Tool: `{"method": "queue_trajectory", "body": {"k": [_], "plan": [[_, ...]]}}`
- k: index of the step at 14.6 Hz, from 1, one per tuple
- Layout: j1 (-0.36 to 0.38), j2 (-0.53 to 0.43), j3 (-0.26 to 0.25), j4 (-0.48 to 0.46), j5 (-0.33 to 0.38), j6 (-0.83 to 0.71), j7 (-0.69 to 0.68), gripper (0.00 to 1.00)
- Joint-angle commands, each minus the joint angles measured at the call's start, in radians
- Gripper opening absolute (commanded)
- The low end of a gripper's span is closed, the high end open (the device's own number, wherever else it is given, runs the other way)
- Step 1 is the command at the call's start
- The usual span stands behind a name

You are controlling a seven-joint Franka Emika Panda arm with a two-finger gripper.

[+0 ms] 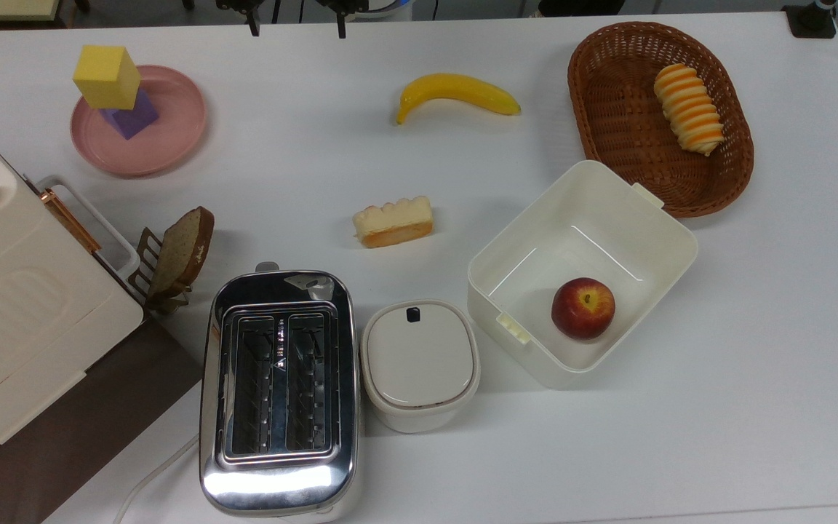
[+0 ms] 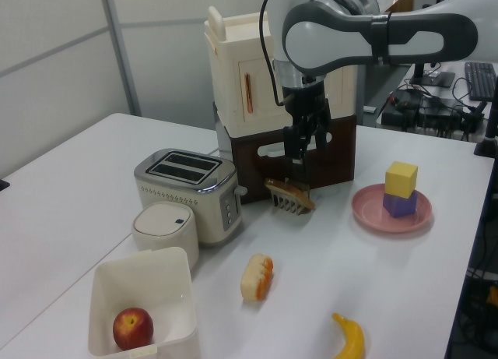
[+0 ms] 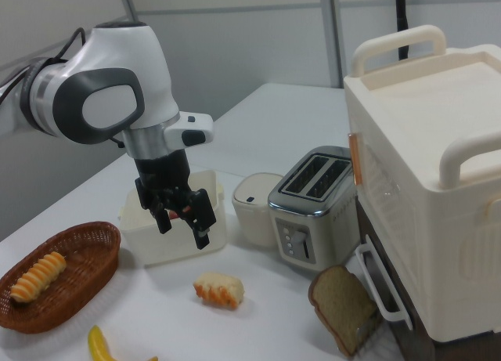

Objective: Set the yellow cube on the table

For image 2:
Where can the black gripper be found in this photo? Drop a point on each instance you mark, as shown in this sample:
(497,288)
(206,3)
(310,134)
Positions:
(305,102)

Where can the yellow cube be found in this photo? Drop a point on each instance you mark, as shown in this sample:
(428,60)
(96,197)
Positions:
(400,180)

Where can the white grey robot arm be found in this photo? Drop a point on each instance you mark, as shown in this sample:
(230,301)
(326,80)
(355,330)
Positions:
(412,36)

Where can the purple cube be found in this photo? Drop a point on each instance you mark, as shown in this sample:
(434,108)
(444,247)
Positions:
(400,207)

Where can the dark brown crate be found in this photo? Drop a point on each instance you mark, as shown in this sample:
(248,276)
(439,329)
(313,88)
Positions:
(338,156)

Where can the brown toast slice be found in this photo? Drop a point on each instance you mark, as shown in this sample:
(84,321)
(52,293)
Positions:
(292,193)

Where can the brown toast rack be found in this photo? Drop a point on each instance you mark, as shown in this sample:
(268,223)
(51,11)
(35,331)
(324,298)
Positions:
(286,204)

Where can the pink plate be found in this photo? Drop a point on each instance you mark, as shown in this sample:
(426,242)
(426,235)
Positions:
(369,211)

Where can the white oven appliance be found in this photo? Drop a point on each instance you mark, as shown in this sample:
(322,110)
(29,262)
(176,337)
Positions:
(233,63)

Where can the black monitor stand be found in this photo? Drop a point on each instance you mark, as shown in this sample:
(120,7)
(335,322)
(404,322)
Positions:
(432,78)

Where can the cream chrome toaster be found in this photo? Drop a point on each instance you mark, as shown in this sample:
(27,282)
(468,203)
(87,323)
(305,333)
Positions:
(175,195)

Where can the cream orange cake slice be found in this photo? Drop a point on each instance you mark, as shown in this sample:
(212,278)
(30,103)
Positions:
(256,279)

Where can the small cream lidded bin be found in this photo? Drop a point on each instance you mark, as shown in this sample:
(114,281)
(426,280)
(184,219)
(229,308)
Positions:
(163,230)

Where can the black clamp pole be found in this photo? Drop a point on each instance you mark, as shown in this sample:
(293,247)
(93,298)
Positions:
(491,133)

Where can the black keyboard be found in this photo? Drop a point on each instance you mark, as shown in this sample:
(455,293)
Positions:
(481,80)

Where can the yellow banana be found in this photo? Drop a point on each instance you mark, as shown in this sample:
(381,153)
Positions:
(354,335)

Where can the open white plastic box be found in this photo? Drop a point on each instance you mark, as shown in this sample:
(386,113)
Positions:
(171,293)

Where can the red apple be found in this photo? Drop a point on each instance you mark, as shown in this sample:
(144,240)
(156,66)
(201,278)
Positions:
(133,328)

